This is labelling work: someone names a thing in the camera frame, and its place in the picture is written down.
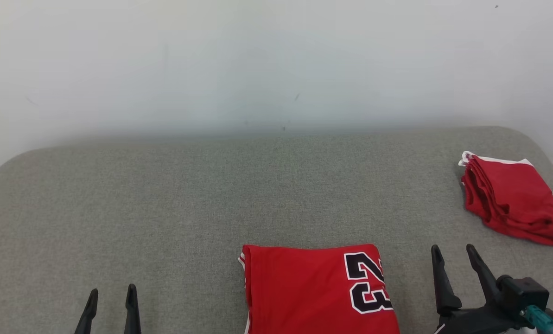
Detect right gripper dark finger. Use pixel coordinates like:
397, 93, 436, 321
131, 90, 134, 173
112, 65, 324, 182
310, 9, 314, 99
431, 244, 463, 317
466, 243, 502, 306

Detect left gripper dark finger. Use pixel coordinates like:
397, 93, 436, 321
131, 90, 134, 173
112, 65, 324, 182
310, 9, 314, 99
124, 283, 142, 334
75, 288, 99, 334

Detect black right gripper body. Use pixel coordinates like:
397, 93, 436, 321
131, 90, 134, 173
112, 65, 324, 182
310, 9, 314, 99
434, 299, 530, 334

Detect red Bulls shorts white stripe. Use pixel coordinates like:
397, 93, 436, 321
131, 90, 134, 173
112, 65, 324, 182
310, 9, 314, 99
458, 151, 553, 248

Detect red jersey white sleeves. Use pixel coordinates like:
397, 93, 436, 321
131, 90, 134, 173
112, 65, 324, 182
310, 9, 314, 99
238, 244, 401, 334

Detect right camera cable teal plug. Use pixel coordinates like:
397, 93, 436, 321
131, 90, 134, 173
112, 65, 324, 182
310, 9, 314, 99
521, 305, 553, 334

